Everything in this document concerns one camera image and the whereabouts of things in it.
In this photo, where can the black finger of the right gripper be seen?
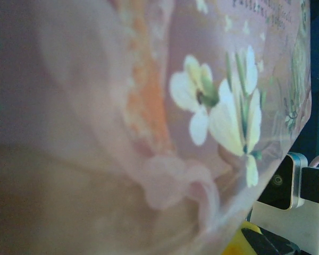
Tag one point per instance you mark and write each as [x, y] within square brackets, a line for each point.
[271, 243]

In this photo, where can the pink illustrated tin box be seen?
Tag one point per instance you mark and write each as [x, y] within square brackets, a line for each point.
[122, 79]

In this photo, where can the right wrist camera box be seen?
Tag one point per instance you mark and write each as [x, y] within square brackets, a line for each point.
[295, 183]

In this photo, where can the brass padlock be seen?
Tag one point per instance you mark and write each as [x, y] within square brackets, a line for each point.
[236, 241]

